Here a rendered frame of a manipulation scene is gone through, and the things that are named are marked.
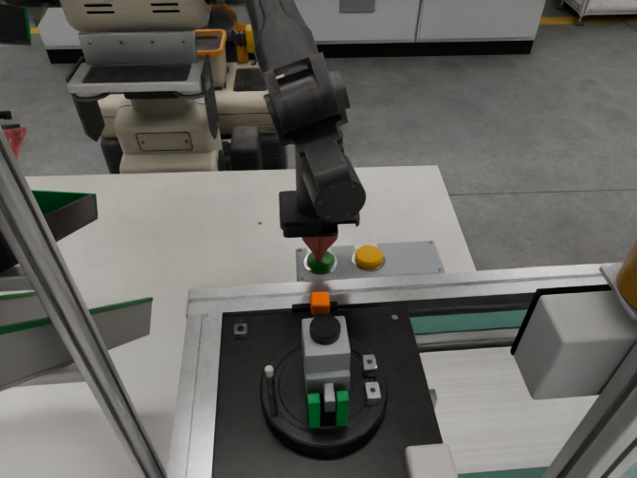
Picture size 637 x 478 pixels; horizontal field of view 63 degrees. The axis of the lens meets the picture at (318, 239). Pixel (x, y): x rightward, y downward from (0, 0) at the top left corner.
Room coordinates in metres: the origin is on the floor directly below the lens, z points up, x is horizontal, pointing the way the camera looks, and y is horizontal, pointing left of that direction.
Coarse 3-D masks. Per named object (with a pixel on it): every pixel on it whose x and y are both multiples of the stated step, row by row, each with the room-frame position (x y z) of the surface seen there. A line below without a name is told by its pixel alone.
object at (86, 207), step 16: (32, 192) 0.37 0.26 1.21; (48, 192) 0.37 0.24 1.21; (64, 192) 0.37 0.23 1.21; (48, 208) 0.36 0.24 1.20; (64, 208) 0.32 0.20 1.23; (80, 208) 0.34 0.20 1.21; (96, 208) 0.36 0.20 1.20; (48, 224) 0.30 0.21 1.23; (64, 224) 0.31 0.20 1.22; (80, 224) 0.33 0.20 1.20; (0, 240) 0.25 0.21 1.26; (0, 256) 0.24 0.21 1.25; (0, 272) 0.24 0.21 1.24
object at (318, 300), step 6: (312, 294) 0.36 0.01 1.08; (318, 294) 0.36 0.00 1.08; (324, 294) 0.36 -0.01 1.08; (312, 300) 0.35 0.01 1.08; (318, 300) 0.35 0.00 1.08; (324, 300) 0.35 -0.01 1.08; (312, 306) 0.35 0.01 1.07; (318, 306) 0.35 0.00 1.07; (324, 306) 0.35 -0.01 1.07; (312, 312) 0.35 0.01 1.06; (318, 312) 0.35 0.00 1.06; (324, 312) 0.35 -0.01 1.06
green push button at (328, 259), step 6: (312, 252) 0.53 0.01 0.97; (312, 258) 0.52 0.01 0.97; (324, 258) 0.52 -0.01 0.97; (330, 258) 0.52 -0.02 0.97; (312, 264) 0.51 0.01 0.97; (318, 264) 0.51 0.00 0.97; (324, 264) 0.51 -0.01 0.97; (330, 264) 0.51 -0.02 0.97; (318, 270) 0.50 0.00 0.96; (324, 270) 0.50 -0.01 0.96
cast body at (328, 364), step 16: (304, 320) 0.32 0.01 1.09; (320, 320) 0.31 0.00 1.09; (336, 320) 0.31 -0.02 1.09; (304, 336) 0.30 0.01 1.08; (320, 336) 0.29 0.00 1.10; (336, 336) 0.30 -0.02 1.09; (304, 352) 0.28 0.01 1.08; (320, 352) 0.28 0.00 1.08; (336, 352) 0.28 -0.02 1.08; (304, 368) 0.28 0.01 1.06; (320, 368) 0.28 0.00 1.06; (336, 368) 0.28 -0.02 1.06; (320, 384) 0.27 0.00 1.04; (336, 384) 0.28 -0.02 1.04
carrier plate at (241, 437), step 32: (224, 320) 0.41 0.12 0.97; (256, 320) 0.41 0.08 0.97; (288, 320) 0.41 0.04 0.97; (352, 320) 0.41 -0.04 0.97; (384, 320) 0.41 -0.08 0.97; (224, 352) 0.36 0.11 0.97; (256, 352) 0.36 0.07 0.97; (384, 352) 0.36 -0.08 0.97; (416, 352) 0.36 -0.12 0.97; (224, 384) 0.32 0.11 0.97; (256, 384) 0.32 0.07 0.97; (416, 384) 0.32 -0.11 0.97; (224, 416) 0.28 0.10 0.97; (256, 416) 0.28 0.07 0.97; (384, 416) 0.28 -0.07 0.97; (416, 416) 0.28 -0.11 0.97; (224, 448) 0.24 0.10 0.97; (256, 448) 0.24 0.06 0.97; (288, 448) 0.24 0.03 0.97; (384, 448) 0.24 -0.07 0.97
